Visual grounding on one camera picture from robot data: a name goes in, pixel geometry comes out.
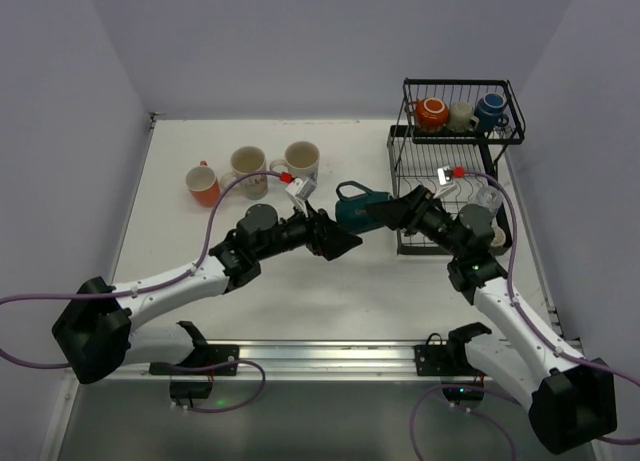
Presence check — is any orange round mug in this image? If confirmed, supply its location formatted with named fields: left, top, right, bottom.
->
left=405, top=97, right=450, bottom=133

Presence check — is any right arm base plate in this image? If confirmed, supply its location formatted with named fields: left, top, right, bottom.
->
left=413, top=333, right=480, bottom=377

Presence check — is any aluminium mounting rail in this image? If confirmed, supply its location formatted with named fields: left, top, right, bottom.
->
left=64, top=336, right=594, bottom=382

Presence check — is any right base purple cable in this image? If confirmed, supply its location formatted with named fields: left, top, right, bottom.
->
left=409, top=384, right=519, bottom=461

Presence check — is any dark teal mug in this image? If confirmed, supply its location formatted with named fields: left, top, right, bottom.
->
left=335, top=180, right=392, bottom=235

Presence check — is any blue mug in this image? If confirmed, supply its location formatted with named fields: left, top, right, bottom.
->
left=474, top=93, right=510, bottom=132

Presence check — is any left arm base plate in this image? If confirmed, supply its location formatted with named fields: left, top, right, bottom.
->
left=149, top=344, right=240, bottom=376

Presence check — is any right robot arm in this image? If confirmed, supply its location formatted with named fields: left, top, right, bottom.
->
left=366, top=186, right=617, bottom=454

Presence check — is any tall floral white mug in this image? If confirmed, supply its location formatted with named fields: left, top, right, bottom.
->
left=269, top=141, right=320, bottom=183

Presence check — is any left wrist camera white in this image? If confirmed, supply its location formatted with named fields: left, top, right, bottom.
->
left=285, top=178, right=317, bottom=214

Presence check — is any small beige cup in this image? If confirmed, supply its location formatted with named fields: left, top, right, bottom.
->
left=490, top=226, right=506, bottom=248

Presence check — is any black wire dish rack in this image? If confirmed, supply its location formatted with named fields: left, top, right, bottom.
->
left=386, top=78, right=528, bottom=259

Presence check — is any cream floral mug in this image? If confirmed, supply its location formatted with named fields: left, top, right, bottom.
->
left=220, top=146, right=268, bottom=200

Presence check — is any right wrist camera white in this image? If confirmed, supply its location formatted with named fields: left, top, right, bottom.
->
left=434, top=166, right=466, bottom=199

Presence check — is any salmon orange mug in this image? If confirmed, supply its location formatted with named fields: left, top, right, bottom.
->
left=185, top=161, right=220, bottom=208

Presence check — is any beige mug upper shelf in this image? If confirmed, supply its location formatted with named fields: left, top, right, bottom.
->
left=446, top=101, right=479, bottom=133

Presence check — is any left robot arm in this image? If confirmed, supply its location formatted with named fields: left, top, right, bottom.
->
left=52, top=204, right=362, bottom=384

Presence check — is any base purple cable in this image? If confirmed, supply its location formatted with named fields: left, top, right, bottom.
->
left=409, top=384, right=519, bottom=461
left=169, top=359, right=266, bottom=415

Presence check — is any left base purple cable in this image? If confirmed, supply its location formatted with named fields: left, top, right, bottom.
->
left=169, top=359, right=266, bottom=415

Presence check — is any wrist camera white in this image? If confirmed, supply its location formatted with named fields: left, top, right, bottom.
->
left=434, top=166, right=466, bottom=199
left=285, top=178, right=317, bottom=214

